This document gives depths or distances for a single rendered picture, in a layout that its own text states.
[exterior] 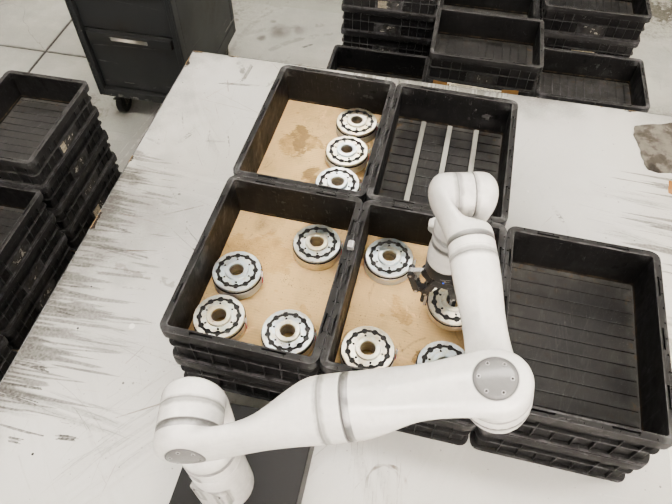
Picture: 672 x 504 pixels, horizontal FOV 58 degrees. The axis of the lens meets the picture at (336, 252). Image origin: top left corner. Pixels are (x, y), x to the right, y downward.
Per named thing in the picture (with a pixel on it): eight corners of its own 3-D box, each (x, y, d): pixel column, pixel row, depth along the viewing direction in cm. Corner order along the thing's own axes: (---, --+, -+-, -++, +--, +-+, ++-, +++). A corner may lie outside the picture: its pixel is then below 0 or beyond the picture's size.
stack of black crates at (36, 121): (80, 254, 215) (29, 164, 179) (3, 240, 219) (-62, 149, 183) (125, 174, 239) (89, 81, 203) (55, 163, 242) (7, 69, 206)
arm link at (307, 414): (338, 428, 74) (337, 359, 80) (137, 451, 79) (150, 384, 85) (355, 455, 81) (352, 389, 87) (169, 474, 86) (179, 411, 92)
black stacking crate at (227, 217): (317, 393, 114) (316, 366, 105) (171, 359, 118) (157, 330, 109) (361, 233, 137) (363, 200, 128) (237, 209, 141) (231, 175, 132)
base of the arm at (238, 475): (241, 517, 104) (222, 484, 90) (193, 501, 106) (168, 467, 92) (262, 465, 109) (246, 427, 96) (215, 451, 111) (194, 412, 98)
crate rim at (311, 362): (317, 372, 106) (317, 366, 104) (158, 336, 110) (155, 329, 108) (364, 205, 130) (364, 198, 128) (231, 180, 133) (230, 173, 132)
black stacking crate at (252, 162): (361, 232, 137) (363, 199, 128) (238, 208, 141) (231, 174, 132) (392, 118, 160) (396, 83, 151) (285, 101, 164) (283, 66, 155)
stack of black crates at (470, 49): (515, 113, 262) (544, 19, 226) (512, 161, 245) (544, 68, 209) (423, 100, 267) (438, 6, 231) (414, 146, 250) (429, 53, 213)
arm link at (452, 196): (429, 163, 93) (439, 240, 86) (486, 161, 93) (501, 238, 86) (423, 190, 99) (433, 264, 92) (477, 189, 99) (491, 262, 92)
